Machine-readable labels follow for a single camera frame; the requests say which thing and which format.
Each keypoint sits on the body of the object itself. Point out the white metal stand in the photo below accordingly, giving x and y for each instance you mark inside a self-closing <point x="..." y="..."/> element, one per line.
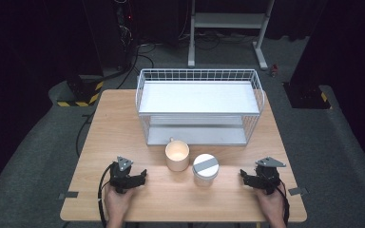
<point x="228" y="20"/>

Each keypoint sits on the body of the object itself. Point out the grey tape strip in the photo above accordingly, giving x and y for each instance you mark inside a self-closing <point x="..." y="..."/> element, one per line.
<point x="297" y="191"/>
<point x="68" y="195"/>

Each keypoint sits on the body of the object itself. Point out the cream cup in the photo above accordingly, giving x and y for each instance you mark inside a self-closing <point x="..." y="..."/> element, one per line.
<point x="177" y="155"/>

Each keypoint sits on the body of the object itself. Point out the person's right hand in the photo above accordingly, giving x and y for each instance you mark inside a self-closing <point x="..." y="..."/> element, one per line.
<point x="271" y="205"/>

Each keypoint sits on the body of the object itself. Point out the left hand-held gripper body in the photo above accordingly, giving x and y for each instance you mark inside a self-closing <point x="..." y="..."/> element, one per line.
<point x="120" y="177"/>

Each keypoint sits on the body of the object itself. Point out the black stand with striped base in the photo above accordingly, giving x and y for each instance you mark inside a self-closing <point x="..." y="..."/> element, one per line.
<point x="82" y="91"/>
<point x="307" y="96"/>

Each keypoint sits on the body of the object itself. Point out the clear jar with white lid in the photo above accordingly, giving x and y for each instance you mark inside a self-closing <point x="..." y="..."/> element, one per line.
<point x="205" y="169"/>

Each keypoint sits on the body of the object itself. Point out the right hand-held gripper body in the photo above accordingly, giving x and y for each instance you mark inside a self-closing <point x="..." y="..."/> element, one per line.
<point x="267" y="179"/>

